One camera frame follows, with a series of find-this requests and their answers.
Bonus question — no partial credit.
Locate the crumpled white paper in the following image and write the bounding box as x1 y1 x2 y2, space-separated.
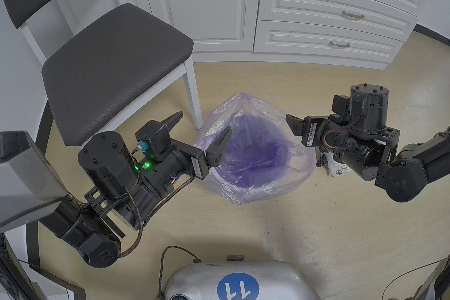
317 148 353 178

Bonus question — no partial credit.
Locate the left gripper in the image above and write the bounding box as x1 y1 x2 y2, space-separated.
140 111 233 201

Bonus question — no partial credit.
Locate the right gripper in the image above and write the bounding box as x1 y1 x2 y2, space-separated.
285 113 353 152

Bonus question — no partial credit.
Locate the black cable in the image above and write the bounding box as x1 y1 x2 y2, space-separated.
159 245 203 300
382 254 450 300

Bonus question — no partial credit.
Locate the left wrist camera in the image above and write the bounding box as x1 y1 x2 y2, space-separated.
135 120 173 163

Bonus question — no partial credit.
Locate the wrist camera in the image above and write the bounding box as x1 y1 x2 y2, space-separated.
332 94 352 120
135 120 173 163

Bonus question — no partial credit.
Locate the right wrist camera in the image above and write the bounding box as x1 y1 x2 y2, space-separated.
332 94 352 120

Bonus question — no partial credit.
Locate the purple plastic bag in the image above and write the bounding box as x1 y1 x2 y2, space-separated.
194 91 315 206

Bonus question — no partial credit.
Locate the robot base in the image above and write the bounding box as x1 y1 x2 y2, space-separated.
163 255 321 300

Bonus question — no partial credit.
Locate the white chair with grey seat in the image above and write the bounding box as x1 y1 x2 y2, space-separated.
2 0 203 152

